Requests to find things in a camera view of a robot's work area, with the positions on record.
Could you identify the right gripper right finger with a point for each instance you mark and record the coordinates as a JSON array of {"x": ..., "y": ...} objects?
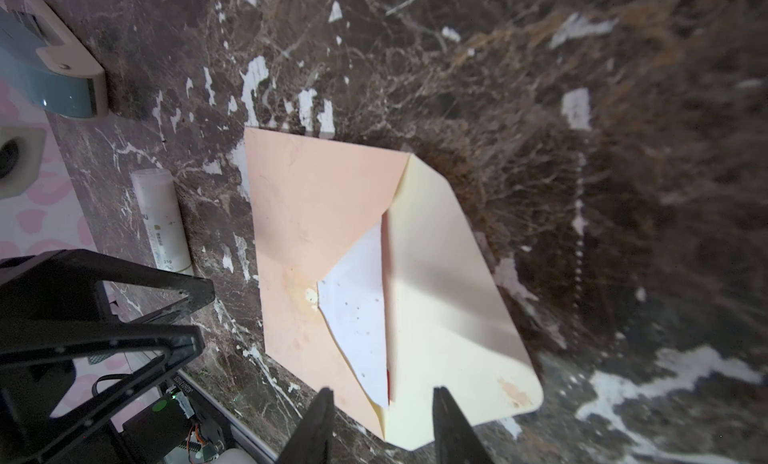
[{"x": 454, "y": 439}]

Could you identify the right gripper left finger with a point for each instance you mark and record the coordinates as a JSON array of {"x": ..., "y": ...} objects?
[{"x": 312, "y": 439}]

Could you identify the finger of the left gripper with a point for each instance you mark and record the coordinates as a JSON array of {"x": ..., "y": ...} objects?
[
  {"x": 61, "y": 382},
  {"x": 84, "y": 285}
]

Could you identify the beige envelope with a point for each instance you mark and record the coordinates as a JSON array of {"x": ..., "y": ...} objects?
[{"x": 447, "y": 324}]

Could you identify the light blue box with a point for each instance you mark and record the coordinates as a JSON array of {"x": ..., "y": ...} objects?
[{"x": 44, "y": 61}]

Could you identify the white glue stick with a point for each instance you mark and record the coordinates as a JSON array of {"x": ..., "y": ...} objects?
[{"x": 159, "y": 206}]

